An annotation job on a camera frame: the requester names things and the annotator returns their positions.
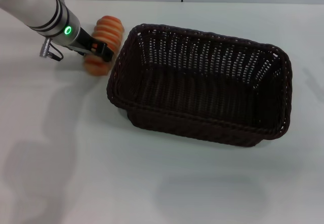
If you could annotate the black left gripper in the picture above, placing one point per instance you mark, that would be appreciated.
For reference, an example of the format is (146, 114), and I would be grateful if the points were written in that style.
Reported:
(84, 40)

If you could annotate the orange striped bread roll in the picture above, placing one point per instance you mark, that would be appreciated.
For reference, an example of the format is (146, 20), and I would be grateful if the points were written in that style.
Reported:
(108, 30)

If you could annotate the dark brown woven basket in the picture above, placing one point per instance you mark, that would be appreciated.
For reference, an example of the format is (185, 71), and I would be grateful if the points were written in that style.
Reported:
(202, 95)

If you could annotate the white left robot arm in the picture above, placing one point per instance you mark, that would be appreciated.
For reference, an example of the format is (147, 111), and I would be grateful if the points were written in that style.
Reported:
(38, 9)

